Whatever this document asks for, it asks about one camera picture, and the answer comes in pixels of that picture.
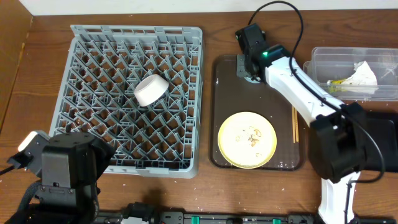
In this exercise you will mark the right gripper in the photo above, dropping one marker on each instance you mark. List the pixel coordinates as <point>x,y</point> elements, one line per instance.
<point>243,66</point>

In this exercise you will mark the green yellow wrapper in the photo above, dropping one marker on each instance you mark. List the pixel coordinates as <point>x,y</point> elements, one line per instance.
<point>335,86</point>

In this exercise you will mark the pink white bowl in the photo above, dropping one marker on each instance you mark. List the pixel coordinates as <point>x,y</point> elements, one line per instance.
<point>150,89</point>

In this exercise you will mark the white napkin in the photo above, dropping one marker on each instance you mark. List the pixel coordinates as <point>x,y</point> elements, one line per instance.
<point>363,80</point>

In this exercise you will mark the light blue bowl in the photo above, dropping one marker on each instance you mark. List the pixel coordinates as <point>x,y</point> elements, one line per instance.
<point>254,80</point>

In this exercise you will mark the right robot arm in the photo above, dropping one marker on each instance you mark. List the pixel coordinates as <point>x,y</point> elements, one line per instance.
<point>339,143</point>

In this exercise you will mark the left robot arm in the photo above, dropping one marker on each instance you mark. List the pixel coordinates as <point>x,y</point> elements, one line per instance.
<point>67,166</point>

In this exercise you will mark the clear plastic waste bin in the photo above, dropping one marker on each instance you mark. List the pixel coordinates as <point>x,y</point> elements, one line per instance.
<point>336,63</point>

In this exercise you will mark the dark brown serving tray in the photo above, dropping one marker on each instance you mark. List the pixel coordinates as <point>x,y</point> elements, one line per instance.
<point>233,94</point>

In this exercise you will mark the yellow plate with scraps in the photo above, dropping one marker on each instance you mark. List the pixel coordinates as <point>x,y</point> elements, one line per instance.
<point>247,140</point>

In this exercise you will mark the grey plastic dish rack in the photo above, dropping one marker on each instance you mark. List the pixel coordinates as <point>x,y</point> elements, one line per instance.
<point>104,65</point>

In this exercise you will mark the black tray bin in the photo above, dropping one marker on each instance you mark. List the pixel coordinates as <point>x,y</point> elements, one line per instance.
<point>382,126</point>

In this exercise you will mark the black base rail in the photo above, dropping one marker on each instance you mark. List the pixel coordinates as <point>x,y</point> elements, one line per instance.
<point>139,212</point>

